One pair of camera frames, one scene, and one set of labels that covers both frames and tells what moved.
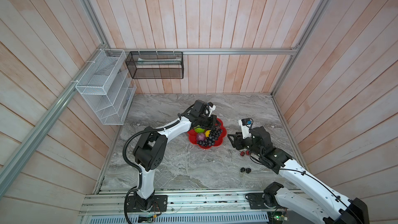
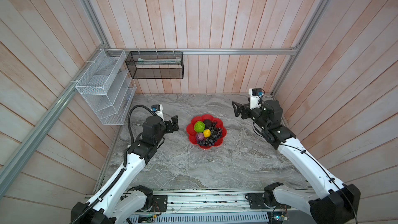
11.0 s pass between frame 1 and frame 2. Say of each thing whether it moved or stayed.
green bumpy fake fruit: stayed
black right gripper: moved
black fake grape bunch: stayed
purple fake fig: stayed
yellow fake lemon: stayed
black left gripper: moved
